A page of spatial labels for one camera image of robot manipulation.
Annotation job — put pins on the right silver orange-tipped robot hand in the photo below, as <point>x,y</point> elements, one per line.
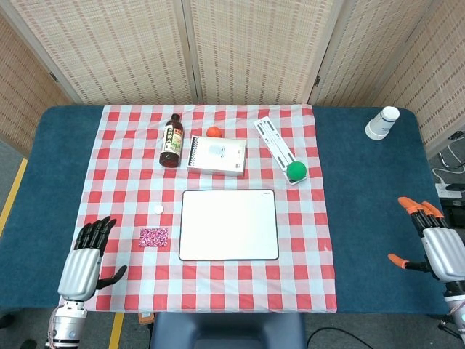
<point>443,251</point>

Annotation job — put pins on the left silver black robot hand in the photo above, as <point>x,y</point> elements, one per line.
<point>78,270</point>

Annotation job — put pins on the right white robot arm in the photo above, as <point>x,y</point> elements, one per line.
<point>456,305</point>

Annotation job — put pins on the red white checkered tablecloth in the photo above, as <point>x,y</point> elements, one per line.
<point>232,283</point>

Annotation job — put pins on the white rectangular board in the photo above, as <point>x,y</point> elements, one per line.
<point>229,224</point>

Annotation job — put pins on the white power strip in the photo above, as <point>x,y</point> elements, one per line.
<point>448,190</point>

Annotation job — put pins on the white bottle cap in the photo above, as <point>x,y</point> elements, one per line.
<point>158,209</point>

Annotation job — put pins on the white paper cup stack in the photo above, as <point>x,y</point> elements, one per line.
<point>382,123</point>

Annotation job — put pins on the dark sauce bottle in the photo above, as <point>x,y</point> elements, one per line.
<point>172,143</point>

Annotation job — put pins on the green ball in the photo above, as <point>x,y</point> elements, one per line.
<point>296,171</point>

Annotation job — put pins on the white earbuds box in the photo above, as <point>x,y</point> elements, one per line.
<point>217,155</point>

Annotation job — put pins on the small orange ball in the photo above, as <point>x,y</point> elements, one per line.
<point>214,131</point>

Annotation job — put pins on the white folding stand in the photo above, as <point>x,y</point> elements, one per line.
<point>273,140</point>

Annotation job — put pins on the woven folding screen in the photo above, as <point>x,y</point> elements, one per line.
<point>254,51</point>

